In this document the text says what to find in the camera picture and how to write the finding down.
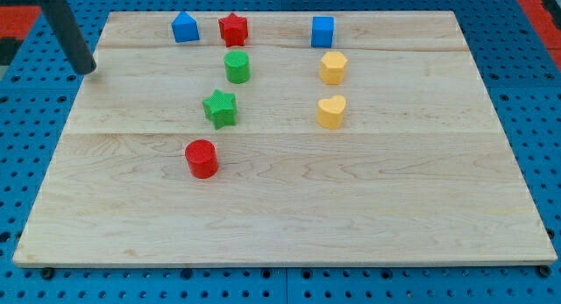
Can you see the blue triangle block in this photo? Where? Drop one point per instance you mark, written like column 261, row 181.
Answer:
column 185, row 28

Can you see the light wooden board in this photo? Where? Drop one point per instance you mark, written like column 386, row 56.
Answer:
column 420, row 173

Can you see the yellow heart block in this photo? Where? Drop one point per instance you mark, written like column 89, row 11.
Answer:
column 330, row 112

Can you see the green star block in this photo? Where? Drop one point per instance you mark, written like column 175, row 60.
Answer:
column 221, row 109

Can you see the red cylinder block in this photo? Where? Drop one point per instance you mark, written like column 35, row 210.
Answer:
column 202, row 158

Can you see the yellow hexagon block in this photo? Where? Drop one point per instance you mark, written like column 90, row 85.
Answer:
column 333, row 68

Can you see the green cylinder block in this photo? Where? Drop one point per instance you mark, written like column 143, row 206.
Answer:
column 237, row 66

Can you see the red star block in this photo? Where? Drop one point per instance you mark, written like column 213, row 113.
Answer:
column 233, row 30

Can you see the blue cube block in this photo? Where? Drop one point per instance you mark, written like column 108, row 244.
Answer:
column 322, row 31

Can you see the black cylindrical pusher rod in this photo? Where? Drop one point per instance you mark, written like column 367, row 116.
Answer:
column 61, row 19

